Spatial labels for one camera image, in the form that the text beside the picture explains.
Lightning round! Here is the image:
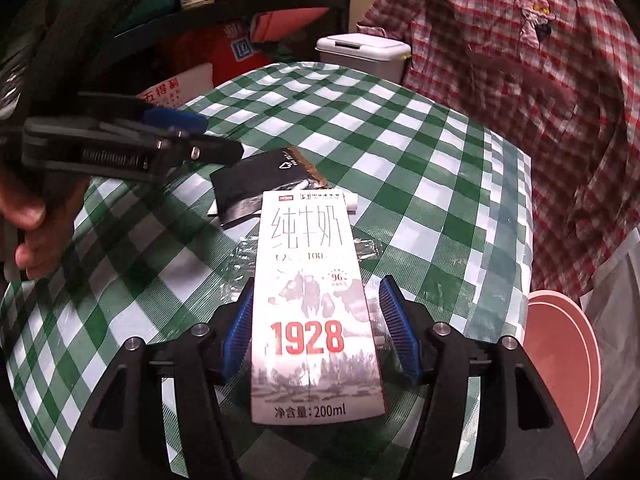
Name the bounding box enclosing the red white milk carton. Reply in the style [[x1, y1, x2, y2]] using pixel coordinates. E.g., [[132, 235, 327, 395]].
[[250, 190, 385, 426]]

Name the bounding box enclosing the black coffee sachet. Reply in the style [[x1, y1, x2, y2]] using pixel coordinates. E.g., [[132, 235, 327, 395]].
[[209, 146, 328, 229]]

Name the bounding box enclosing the pink plastic trash bin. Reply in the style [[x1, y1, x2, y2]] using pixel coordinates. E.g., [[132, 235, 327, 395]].
[[524, 290, 602, 450]]

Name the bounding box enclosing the white lidded trash can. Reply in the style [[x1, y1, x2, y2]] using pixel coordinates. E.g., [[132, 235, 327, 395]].
[[316, 32, 411, 84]]

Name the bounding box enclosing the left hand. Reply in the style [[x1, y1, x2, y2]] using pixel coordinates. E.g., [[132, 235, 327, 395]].
[[1, 167, 90, 280]]

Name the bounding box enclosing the white rice bag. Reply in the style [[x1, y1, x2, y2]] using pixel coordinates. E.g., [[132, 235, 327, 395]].
[[138, 63, 213, 108]]

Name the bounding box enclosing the red sack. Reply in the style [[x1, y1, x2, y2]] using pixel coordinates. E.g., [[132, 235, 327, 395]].
[[164, 23, 272, 86]]

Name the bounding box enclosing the black metal shelf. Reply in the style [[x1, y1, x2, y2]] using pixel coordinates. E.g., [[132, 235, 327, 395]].
[[107, 0, 350, 88]]

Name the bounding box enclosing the grey covered appliance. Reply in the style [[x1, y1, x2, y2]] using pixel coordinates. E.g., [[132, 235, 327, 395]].
[[579, 229, 639, 474]]

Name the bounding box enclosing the red plaid shirt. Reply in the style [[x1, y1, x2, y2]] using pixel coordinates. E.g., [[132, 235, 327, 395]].
[[358, 0, 639, 297]]

